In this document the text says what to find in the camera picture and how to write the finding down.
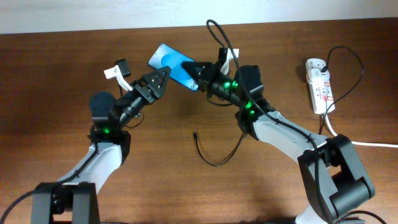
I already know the white power strip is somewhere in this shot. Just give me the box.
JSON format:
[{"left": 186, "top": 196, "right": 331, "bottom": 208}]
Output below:
[{"left": 305, "top": 58, "right": 334, "bottom": 114}]

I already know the white USB charger adapter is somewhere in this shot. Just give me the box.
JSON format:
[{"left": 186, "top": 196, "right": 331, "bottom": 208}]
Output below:
[{"left": 307, "top": 68, "right": 330, "bottom": 84}]

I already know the blue Samsung smartphone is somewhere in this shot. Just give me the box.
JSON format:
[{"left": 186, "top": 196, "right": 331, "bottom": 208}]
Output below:
[{"left": 148, "top": 44, "right": 198, "bottom": 91}]

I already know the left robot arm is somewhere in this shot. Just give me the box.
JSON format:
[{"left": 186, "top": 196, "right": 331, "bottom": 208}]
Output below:
[{"left": 30, "top": 65, "right": 171, "bottom": 223}]

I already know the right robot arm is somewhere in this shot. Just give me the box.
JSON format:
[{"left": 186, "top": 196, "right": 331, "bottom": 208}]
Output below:
[{"left": 182, "top": 62, "right": 376, "bottom": 223}]

